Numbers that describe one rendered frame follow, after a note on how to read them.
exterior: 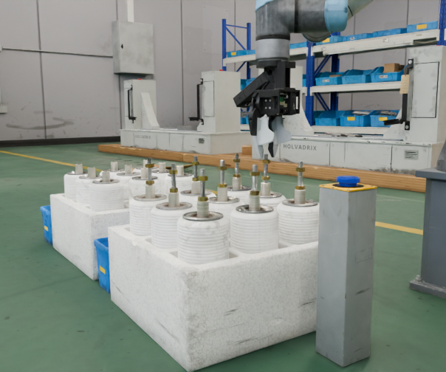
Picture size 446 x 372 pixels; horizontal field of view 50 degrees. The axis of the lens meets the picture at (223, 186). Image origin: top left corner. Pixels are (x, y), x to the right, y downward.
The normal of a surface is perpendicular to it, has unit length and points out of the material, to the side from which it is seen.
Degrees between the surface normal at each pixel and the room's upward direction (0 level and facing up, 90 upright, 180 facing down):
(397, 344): 0
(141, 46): 90
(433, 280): 90
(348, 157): 90
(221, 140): 90
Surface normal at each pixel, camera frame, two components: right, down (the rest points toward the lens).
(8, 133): 0.65, 0.11
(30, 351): 0.00, -0.99
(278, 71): -0.74, 0.11
